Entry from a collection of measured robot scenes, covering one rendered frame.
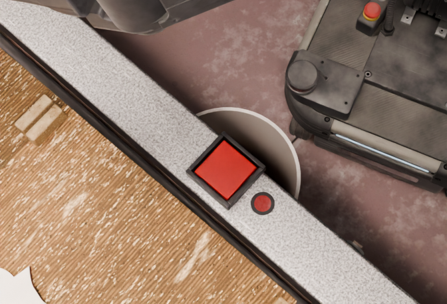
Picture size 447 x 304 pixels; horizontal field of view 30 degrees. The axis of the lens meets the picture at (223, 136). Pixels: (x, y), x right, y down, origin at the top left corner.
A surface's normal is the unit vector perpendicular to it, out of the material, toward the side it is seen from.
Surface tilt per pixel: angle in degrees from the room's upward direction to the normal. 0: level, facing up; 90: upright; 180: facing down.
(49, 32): 0
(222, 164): 0
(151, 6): 77
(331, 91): 0
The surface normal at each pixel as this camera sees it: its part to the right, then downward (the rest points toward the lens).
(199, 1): 0.23, 0.84
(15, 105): -0.04, -0.33
